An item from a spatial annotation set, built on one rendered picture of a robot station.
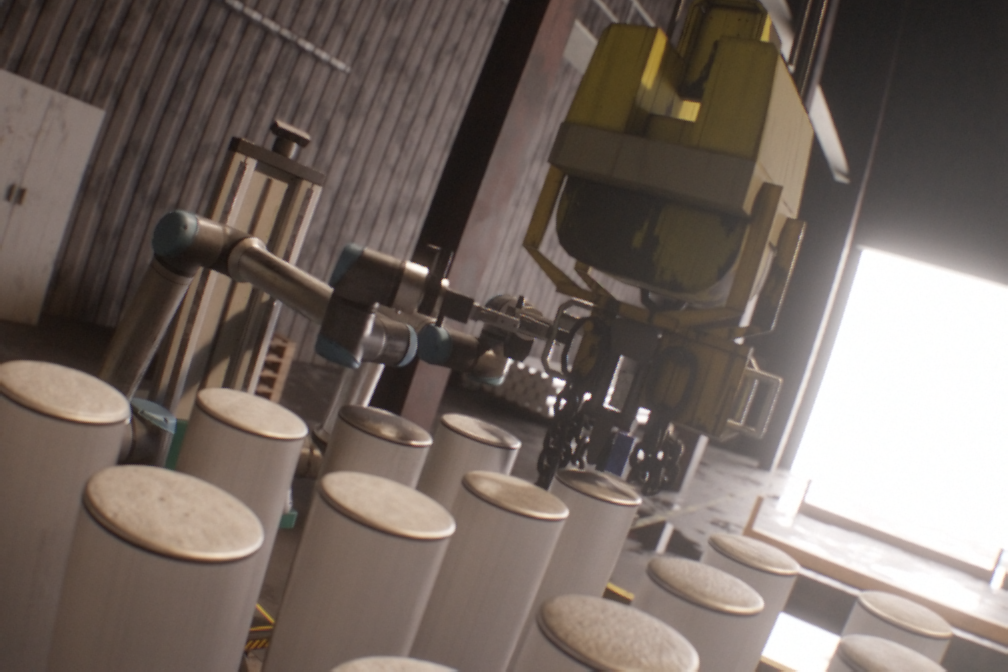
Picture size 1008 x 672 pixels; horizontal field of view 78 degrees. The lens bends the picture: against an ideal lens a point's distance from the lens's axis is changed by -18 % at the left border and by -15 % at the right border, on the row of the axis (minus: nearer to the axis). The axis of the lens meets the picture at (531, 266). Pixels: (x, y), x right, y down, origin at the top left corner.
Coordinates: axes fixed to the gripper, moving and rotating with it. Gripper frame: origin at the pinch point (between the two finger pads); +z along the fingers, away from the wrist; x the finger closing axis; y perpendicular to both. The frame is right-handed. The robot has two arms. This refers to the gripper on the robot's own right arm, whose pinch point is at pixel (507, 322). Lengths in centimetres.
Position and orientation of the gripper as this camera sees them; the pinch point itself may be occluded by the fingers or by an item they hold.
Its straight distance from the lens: 140.8
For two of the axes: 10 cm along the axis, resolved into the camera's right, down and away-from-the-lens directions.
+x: 2.2, 0.3, -9.8
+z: 9.2, 3.3, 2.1
